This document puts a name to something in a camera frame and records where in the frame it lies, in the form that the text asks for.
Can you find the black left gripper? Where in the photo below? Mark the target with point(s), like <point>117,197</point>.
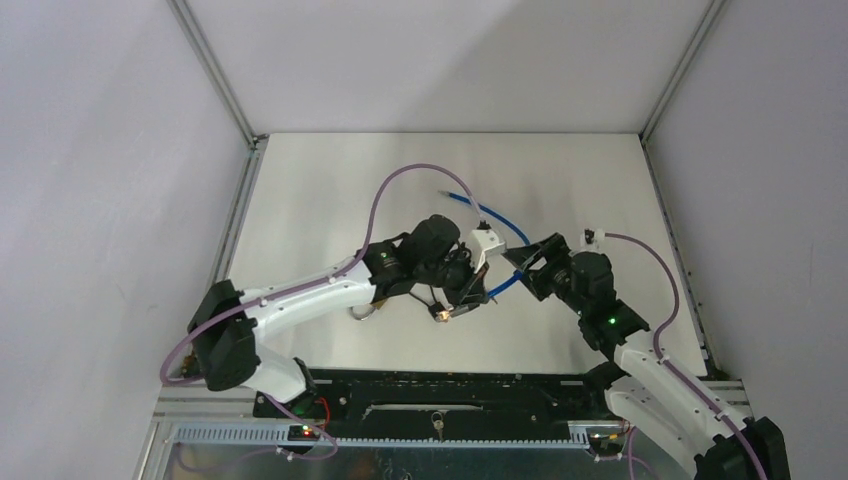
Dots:
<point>473,290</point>

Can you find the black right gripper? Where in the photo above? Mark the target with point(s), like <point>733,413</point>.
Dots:
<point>555,251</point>

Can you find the black cable lock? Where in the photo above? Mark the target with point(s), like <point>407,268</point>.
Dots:
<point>437,311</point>

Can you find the brass padlock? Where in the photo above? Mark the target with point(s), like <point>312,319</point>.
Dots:
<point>362,313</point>

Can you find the padlock key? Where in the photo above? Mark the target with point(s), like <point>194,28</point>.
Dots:
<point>437,420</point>

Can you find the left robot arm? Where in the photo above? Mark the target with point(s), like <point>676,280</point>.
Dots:
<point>231,328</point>

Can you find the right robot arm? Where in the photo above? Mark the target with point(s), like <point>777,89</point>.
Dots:
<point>705,435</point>

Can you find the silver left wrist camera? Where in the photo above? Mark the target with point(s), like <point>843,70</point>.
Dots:
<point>482,243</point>

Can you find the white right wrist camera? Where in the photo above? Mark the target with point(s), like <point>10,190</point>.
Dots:
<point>592,240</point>

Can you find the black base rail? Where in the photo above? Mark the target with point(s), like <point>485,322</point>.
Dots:
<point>396,406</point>

